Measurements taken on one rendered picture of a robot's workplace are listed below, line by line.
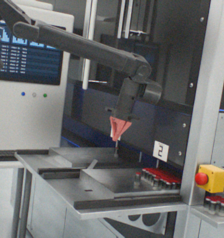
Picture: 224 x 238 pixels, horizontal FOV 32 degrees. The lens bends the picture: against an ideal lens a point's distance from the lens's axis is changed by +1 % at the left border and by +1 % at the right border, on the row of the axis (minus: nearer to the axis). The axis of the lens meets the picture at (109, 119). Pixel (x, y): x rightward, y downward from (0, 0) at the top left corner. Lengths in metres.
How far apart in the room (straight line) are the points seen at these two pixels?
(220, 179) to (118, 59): 0.49
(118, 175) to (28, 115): 0.72
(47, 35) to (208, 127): 0.60
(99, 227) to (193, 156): 0.74
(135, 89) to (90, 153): 0.69
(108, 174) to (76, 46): 0.58
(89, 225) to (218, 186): 0.90
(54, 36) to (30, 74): 0.92
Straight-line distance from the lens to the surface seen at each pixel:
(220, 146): 1.38
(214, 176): 1.26
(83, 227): 2.06
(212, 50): 1.30
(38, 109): 2.09
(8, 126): 2.05
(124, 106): 1.22
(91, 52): 1.16
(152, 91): 1.25
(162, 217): 1.46
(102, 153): 1.88
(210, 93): 1.30
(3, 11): 1.11
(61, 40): 1.14
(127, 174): 1.57
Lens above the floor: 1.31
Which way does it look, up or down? 8 degrees down
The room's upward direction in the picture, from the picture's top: 7 degrees clockwise
